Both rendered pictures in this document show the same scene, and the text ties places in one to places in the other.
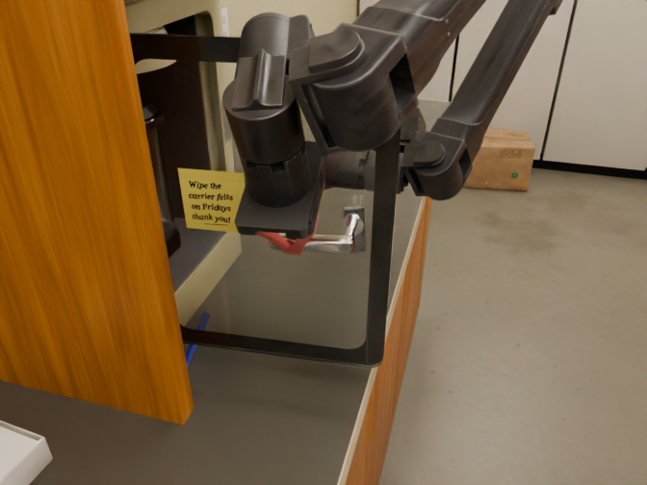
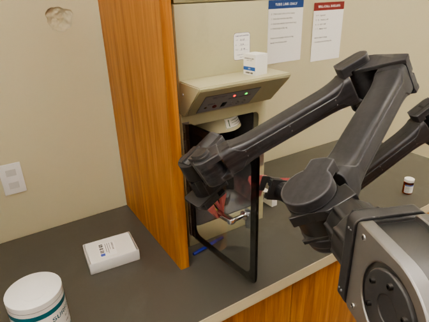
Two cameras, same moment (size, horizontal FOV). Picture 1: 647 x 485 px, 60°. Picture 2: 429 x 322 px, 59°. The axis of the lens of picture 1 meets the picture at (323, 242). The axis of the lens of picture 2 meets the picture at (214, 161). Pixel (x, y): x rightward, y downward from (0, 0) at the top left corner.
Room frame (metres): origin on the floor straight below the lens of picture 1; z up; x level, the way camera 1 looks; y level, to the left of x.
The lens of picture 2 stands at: (-0.14, -0.55, 1.73)
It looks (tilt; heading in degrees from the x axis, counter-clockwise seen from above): 24 degrees down; 43
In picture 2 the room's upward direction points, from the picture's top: 2 degrees counter-clockwise
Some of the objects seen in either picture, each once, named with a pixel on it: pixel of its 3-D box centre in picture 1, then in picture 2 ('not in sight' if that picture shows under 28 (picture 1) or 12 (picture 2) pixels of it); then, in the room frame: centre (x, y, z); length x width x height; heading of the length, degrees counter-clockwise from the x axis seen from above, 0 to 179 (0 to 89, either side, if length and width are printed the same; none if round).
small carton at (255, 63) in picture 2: not in sight; (255, 63); (0.78, 0.12, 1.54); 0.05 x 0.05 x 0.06; 82
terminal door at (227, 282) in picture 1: (259, 221); (219, 202); (0.55, 0.07, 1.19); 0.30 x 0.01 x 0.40; 79
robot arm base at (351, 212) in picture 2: not in sight; (364, 238); (0.27, -0.42, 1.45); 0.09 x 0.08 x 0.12; 141
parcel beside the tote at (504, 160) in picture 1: (494, 158); not in sight; (3.22, -1.06, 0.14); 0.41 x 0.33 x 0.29; 80
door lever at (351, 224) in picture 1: (317, 235); (228, 213); (0.51, 0.01, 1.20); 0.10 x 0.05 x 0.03; 79
